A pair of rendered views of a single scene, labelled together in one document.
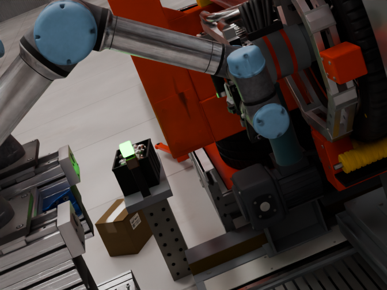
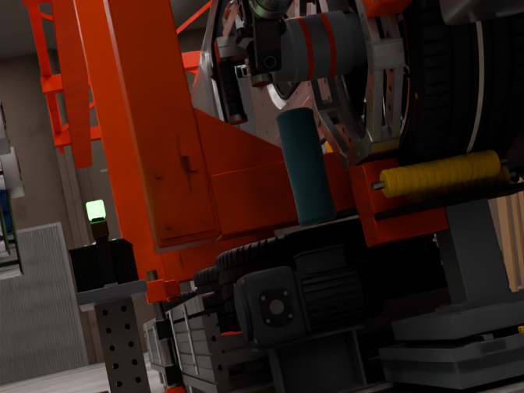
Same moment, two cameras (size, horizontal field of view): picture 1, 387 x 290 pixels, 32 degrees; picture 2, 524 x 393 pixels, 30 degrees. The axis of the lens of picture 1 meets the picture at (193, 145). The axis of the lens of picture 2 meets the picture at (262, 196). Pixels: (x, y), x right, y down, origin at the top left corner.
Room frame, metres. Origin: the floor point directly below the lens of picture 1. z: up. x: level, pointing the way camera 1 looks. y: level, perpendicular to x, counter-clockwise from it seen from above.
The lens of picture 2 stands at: (-0.18, 0.18, 0.31)
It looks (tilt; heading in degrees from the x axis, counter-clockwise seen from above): 7 degrees up; 351
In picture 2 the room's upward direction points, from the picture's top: 12 degrees counter-clockwise
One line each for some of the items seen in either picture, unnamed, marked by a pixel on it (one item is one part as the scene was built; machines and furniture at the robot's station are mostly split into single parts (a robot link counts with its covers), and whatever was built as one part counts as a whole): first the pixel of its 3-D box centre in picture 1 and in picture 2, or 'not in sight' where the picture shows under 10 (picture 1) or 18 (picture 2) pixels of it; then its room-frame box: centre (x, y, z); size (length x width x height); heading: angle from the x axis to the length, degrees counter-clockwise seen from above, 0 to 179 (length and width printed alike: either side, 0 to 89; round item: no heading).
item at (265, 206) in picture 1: (299, 196); (330, 320); (2.17, -0.28, 0.26); 0.42 x 0.18 x 0.35; 92
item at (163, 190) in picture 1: (144, 180); (111, 296); (2.42, 0.22, 0.44); 0.43 x 0.17 x 0.03; 2
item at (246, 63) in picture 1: (249, 73); not in sight; (1.41, -0.17, 0.95); 0.11 x 0.08 x 0.11; 1
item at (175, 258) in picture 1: (164, 226); (128, 381); (2.45, 0.23, 0.21); 0.10 x 0.10 x 0.42; 2
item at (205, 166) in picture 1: (178, 114); (182, 338); (3.61, 0.02, 0.28); 2.47 x 0.09 x 0.22; 2
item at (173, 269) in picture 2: (183, 11); (215, 236); (4.30, -0.26, 0.69); 0.52 x 0.17 x 0.35; 92
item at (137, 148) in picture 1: (136, 165); (105, 266); (2.39, 0.22, 0.51); 0.20 x 0.14 x 0.13; 174
